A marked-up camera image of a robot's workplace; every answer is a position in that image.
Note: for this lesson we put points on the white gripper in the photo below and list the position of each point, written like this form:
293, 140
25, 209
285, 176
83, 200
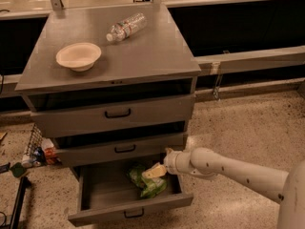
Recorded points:
172, 163

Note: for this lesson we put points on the green rice chip bag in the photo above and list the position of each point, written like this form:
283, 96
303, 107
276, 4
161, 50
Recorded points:
149, 187

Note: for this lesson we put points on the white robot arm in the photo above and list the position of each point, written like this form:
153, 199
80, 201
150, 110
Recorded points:
285, 188

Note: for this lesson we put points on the grey top drawer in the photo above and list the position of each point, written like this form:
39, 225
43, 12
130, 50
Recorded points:
115, 116

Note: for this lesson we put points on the grey open bottom drawer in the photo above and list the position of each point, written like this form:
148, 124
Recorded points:
105, 193

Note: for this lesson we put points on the grey middle drawer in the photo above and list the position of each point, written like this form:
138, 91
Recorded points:
116, 150

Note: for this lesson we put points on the red snack package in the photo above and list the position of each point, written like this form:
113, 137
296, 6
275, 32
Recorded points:
49, 152

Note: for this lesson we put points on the blue soda can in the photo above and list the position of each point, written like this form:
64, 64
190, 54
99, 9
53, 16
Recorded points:
38, 157

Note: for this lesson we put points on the white paper bowl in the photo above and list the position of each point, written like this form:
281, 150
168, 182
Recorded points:
78, 57

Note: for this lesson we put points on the clear plastic water bottle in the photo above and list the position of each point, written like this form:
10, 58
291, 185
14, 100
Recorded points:
127, 27

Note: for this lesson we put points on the white small bottle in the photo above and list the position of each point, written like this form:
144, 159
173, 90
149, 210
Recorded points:
26, 161

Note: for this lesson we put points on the black stand leg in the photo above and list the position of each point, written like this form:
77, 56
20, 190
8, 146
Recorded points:
23, 185

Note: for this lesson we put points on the green small object on floor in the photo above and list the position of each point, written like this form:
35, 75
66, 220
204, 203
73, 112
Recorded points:
18, 170

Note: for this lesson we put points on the long grey shelf rail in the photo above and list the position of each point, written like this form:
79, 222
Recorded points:
238, 62

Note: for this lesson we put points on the wire basket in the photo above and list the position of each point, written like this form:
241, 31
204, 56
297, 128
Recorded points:
34, 141

